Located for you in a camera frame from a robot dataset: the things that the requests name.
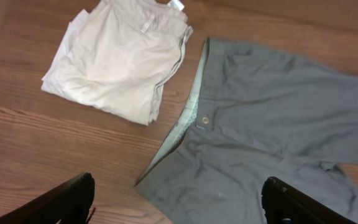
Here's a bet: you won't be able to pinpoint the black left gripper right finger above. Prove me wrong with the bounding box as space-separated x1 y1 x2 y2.
262 177 356 224

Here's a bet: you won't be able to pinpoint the folded beige shorts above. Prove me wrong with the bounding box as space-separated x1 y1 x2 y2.
42 0 192 125

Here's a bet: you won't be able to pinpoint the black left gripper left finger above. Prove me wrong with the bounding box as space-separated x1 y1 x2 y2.
0 172 95 224

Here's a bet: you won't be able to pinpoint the grey shorts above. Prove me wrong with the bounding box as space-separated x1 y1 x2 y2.
136 38 358 223

